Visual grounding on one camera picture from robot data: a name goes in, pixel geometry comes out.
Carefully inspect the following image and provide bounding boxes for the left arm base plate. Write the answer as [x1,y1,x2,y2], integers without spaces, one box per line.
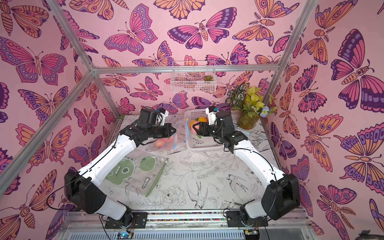
[105,212,148,230]

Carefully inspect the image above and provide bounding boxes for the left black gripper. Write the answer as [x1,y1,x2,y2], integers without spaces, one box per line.
[147,124,178,140]

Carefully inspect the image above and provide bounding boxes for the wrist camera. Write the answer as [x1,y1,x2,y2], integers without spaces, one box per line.
[158,108,169,126]
[205,106,218,126]

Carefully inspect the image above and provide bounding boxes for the white wire wall basket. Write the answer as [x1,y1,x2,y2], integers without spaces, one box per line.
[170,60,217,94]

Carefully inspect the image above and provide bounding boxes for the pink plastic basket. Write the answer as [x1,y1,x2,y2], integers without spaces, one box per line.
[184,109,223,152]

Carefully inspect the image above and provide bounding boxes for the clear blue-zipper zip-top bag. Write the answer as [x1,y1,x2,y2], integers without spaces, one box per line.
[146,115,190,152]

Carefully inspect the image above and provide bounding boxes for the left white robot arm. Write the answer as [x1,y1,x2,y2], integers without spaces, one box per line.
[64,107,177,227]

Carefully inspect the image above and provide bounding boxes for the clear green-zipper zip-top bag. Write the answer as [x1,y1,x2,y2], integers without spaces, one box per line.
[106,150,169,197]

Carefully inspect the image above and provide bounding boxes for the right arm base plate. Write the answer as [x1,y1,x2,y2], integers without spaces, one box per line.
[223,210,269,228]

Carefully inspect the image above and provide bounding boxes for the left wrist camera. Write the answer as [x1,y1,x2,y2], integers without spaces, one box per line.
[158,108,169,126]

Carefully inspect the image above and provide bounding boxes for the aluminium frame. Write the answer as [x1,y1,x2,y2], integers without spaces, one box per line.
[0,0,319,196]

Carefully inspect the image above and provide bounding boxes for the pink peach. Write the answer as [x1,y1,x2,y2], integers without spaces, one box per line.
[164,136,174,145]
[155,139,166,148]

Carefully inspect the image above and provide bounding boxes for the potted artificial plant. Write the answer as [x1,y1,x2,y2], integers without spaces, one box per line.
[226,83,277,130]

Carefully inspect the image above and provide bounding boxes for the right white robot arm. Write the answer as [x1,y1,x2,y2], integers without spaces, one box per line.
[193,107,301,226]

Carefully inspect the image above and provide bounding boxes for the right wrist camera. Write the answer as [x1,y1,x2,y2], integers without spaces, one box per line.
[205,106,218,126]

